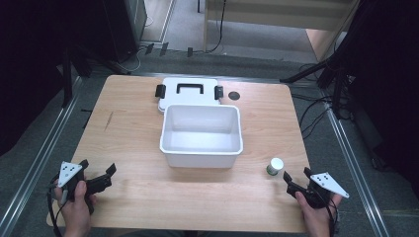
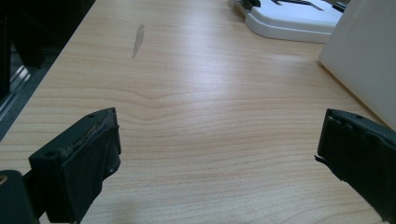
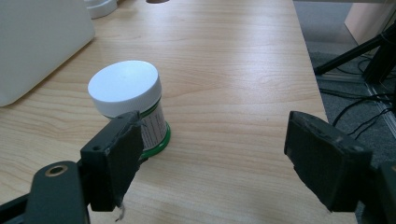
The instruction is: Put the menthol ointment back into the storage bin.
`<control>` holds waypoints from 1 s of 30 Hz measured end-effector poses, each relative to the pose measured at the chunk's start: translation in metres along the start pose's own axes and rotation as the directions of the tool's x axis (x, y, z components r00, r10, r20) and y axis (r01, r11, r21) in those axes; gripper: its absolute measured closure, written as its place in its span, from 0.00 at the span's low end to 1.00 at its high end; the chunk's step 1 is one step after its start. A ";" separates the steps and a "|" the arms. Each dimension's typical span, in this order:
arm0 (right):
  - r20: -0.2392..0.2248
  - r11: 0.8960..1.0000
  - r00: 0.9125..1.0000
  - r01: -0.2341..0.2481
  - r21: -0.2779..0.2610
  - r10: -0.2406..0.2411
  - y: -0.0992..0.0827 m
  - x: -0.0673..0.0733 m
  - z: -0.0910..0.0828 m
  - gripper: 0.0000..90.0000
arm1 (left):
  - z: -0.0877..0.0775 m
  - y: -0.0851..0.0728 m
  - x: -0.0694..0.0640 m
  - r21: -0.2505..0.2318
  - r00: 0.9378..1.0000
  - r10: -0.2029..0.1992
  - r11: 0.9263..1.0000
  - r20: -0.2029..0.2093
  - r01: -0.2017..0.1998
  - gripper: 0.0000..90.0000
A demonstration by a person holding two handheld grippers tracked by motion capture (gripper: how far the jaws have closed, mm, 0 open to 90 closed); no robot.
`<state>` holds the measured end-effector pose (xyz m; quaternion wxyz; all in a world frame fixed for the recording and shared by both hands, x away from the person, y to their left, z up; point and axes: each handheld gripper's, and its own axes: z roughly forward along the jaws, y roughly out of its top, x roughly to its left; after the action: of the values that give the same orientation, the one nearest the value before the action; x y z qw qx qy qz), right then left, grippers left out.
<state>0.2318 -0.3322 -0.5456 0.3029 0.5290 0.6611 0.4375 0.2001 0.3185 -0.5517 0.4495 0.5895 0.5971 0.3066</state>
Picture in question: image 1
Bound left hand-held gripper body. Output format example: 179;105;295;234
56;160;100;215

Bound black hanging cable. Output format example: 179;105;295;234
207;0;228;54

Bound white lid with black handle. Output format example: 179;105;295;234
154;77;224;114

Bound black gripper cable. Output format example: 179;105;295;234
320;189;341;237
46;173;69;237

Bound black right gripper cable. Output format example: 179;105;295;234
320;189;341;237

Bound white floor cable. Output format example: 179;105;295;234
113;14;156;74

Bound light wooden frame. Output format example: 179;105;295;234
203;0;361;63

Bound white plastic storage box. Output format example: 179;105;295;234
159;104;244;169

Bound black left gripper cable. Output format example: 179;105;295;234
46;173;69;237

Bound aluminium floor rail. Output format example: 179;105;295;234
0;76;83;237
323;98;392;237

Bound black cabinet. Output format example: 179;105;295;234
102;0;148;64

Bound black floor cables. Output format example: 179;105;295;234
291;93;334;140

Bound dark curtain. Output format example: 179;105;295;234
329;0;419;198
0;0;115;157

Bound person's left hand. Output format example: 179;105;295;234
53;180;99;228

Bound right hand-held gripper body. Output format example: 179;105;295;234
295;171;351;210

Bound black tripod stand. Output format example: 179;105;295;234
280;42;355;120

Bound person's right hand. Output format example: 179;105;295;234
294;191;344;229

